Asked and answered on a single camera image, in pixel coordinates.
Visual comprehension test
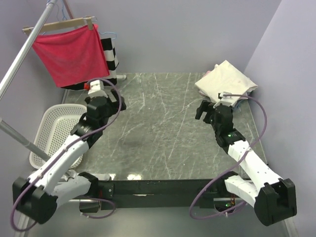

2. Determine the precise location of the cream white t shirt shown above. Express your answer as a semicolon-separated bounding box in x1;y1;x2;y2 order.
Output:
195;60;258;103

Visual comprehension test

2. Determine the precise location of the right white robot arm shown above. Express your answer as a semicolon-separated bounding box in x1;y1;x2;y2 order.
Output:
195;99;297;226

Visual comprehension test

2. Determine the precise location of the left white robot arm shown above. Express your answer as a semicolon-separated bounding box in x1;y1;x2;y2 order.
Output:
12;88;126;224

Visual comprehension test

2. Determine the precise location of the folded blue t shirt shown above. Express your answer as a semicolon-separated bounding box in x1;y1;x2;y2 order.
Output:
233;92;252;111

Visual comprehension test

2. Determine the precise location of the white plastic laundry basket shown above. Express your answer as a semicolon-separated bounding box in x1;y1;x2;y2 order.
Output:
34;104;86;157

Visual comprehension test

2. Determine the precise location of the black white striped cloth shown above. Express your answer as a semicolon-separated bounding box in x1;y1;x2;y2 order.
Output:
62;38;119;90

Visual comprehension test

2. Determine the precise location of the red hanging towel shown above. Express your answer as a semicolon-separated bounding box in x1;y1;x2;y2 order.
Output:
33;24;110;87

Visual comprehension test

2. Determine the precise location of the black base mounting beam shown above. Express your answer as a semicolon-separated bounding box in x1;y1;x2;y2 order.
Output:
78;179;250;213

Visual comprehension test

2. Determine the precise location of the wooden clip hanger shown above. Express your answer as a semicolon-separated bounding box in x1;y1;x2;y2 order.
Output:
22;15;97;34

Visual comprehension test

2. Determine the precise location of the silver clothes rack pole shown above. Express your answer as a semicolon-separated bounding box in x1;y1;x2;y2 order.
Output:
0;0;57;99

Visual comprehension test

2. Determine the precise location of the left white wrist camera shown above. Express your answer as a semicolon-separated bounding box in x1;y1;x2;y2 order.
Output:
83;80;108;98

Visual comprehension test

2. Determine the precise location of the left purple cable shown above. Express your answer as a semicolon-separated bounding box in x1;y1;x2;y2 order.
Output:
10;79;122;232

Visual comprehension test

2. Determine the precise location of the purple cable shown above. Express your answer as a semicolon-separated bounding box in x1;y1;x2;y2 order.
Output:
189;93;269;220
10;79;122;232

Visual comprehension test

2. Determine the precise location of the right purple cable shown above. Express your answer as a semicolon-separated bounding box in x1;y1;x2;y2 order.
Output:
189;93;269;220

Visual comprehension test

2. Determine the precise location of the blue wire hanger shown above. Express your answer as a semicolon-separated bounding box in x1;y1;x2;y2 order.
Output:
98;32;118;40

